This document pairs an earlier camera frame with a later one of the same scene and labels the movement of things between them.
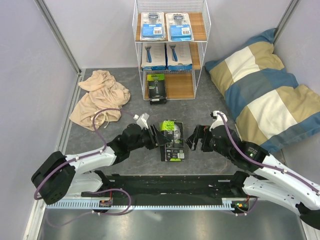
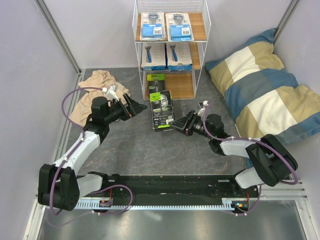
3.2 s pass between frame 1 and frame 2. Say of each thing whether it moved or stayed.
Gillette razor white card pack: stayed
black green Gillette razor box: stayed
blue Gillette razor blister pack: stayed
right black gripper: moved
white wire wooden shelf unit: stayed
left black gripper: moved
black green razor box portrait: moved
